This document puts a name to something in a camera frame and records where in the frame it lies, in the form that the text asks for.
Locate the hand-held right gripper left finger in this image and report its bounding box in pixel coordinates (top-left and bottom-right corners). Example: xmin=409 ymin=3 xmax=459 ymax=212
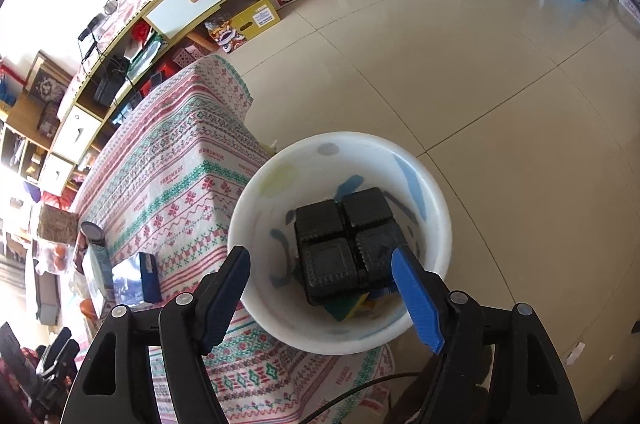
xmin=60 ymin=245 xmax=252 ymax=424

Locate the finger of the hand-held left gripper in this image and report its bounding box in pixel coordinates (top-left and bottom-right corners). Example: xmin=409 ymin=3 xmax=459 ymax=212
xmin=39 ymin=326 xmax=81 ymax=380

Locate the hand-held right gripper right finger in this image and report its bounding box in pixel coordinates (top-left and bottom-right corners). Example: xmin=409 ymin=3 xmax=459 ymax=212
xmin=391 ymin=247 xmax=583 ymax=424

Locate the yellow sponge block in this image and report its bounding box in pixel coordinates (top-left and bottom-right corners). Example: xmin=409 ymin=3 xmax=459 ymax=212
xmin=325 ymin=291 xmax=401 ymax=322

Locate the dark blue carton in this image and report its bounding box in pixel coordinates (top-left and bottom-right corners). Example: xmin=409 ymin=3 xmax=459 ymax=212
xmin=111 ymin=253 xmax=162 ymax=305

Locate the white spotted plastic bin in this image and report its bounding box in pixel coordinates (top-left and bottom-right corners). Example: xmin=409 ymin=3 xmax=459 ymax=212
xmin=227 ymin=131 xmax=453 ymax=355

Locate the black four-compartment plastic tray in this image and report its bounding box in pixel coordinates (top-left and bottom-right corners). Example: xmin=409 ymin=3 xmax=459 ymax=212
xmin=294 ymin=187 xmax=403 ymax=307

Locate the bag of oranges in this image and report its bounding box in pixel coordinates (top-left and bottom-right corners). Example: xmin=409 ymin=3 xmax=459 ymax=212
xmin=34 ymin=244 xmax=68 ymax=275

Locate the glass jar of cereal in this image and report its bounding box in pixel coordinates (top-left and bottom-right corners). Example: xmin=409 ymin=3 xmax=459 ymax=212
xmin=37 ymin=204 xmax=81 ymax=250

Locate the table with patterned cloth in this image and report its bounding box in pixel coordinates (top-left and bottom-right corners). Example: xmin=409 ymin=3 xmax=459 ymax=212
xmin=70 ymin=54 xmax=396 ymax=424

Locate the wooden shelf unit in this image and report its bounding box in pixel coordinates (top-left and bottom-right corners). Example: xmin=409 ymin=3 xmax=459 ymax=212
xmin=0 ymin=97 xmax=56 ymax=185

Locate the long wooden cabinet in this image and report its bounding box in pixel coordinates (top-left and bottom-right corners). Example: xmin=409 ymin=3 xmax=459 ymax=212
xmin=30 ymin=0 xmax=368 ymax=185

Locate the framed cat picture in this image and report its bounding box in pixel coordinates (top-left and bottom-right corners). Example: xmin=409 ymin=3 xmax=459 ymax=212
xmin=25 ymin=52 xmax=73 ymax=105

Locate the yellow cardboard box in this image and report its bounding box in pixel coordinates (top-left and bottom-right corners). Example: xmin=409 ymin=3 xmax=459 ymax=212
xmin=207 ymin=0 xmax=281 ymax=52

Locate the black cable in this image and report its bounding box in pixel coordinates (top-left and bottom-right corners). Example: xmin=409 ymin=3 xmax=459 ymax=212
xmin=300 ymin=371 xmax=426 ymax=424

